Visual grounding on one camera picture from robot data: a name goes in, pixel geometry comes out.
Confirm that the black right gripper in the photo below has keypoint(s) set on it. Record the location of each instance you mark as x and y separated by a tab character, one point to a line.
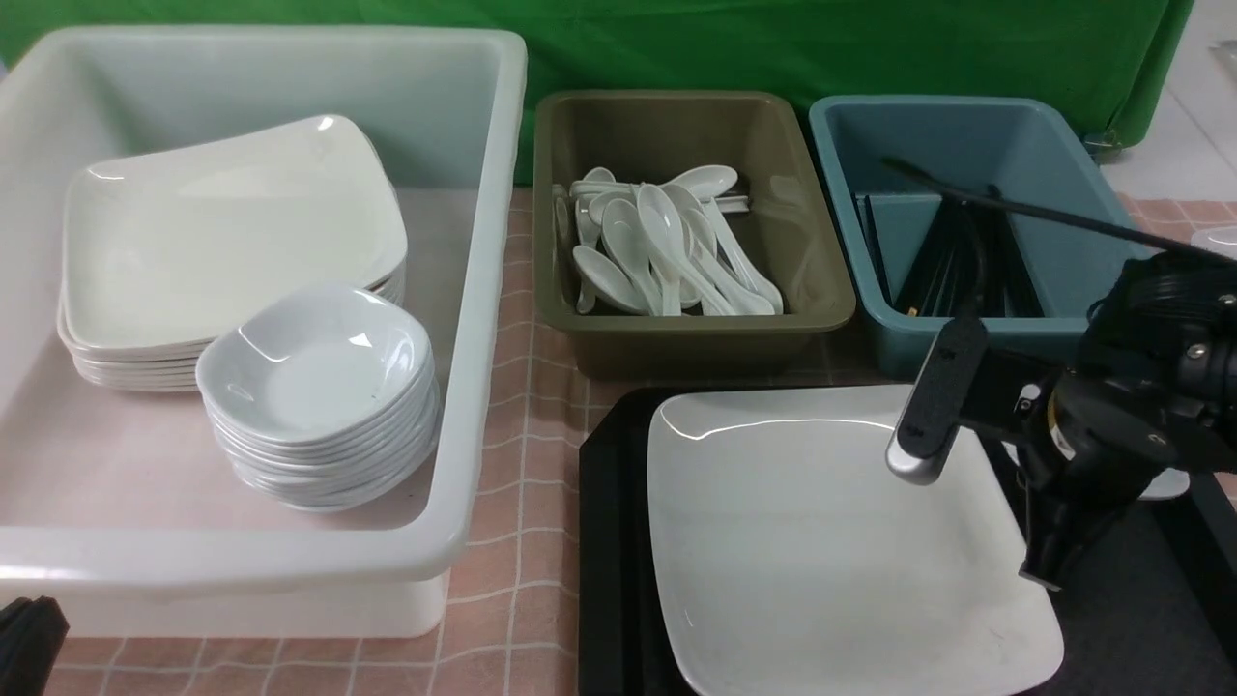
1077	446

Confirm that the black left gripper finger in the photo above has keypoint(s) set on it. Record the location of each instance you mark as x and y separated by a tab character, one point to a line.
32	634

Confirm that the large white square plate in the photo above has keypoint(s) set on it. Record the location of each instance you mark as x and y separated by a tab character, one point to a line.
790	561

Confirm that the small white bowl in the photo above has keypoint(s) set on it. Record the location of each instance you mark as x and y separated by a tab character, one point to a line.
1170	484

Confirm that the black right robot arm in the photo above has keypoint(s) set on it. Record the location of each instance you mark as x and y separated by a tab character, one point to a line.
1167	317

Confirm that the white plate at right edge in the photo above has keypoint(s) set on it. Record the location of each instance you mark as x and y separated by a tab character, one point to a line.
1221	240

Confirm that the top stacked white plate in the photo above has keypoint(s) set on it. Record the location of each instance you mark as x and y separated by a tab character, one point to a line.
178	247

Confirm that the black serving tray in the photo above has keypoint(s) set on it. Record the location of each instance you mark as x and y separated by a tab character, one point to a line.
1149	611

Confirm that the large white plastic tub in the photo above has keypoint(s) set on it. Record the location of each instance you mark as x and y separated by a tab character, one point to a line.
120	505

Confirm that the black chopsticks in bin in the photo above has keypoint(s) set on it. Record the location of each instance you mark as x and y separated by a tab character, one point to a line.
931	256

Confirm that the blue plastic bin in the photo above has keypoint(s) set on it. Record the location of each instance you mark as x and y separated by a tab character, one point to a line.
1022	147

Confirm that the stack of white plates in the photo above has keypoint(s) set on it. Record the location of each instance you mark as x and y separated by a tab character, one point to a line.
135	367

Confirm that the stack of small bowls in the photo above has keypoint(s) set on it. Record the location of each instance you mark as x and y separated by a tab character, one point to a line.
358	472

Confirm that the top stacked small bowl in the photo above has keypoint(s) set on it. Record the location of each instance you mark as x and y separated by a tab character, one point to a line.
324	360

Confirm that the green backdrop cloth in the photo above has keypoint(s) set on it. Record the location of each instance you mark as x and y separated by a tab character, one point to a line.
1101	64

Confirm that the pile of white spoons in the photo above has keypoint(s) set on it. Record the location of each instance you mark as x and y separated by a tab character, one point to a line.
661	250

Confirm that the pink checkered tablecloth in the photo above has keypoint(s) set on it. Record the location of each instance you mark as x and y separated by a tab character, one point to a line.
512	609

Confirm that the olive green plastic bin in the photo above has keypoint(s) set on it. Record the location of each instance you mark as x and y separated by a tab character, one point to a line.
648	137

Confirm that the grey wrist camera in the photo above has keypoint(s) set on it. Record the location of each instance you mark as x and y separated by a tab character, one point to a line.
926	429

